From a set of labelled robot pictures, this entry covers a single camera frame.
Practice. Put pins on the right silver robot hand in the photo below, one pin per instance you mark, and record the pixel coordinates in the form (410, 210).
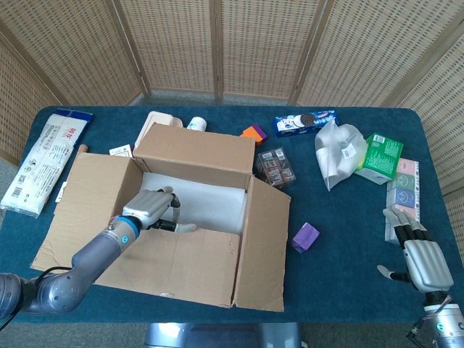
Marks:
(427, 264)

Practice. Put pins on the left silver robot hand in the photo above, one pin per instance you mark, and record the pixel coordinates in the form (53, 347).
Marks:
(148, 206)

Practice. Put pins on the red cardboard box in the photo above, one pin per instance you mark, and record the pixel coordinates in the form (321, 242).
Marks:
(188, 264)

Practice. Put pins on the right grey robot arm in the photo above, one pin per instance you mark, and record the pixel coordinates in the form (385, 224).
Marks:
(451, 326)

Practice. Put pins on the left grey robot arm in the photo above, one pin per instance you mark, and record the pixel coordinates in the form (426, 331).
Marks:
(72, 279)

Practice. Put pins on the dark robot base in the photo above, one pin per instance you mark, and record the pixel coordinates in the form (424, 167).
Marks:
(217, 337)

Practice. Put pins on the small red white box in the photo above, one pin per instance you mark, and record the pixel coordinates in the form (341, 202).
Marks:
(121, 150)

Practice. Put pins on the green white package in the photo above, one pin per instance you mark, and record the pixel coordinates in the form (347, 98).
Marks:
(382, 157)

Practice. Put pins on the clear plastic container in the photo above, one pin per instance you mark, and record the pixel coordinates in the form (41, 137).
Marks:
(276, 168)

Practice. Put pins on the blue cookie box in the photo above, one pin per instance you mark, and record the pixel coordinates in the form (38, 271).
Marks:
(304, 122)

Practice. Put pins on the white foam sheet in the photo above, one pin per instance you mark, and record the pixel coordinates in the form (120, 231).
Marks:
(214, 203)

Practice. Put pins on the pastel tissue pack bundle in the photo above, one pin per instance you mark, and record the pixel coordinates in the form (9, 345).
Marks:
(402, 188)

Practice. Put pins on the blue table cloth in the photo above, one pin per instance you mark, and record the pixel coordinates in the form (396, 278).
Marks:
(344, 282)

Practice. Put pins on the beige lidded lunch container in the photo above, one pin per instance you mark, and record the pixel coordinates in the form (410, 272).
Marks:
(156, 121)

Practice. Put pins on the white carton with hang tab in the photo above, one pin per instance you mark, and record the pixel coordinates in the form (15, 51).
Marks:
(64, 188)

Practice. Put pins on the wooden rolling pin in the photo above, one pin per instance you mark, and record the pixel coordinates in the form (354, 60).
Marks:
(83, 148)

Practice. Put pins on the long white noodle package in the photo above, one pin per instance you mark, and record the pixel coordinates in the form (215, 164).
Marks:
(43, 156)

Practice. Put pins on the small purple carton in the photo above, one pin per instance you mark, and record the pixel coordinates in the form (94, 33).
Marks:
(305, 237)

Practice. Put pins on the orange purple toy block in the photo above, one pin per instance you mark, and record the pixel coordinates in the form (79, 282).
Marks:
(253, 135)

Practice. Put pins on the clear bag of white rolls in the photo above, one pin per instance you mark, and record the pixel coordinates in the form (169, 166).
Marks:
(339, 156)

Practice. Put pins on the woven bamboo folding screen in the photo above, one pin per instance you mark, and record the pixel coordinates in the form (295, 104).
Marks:
(261, 43)

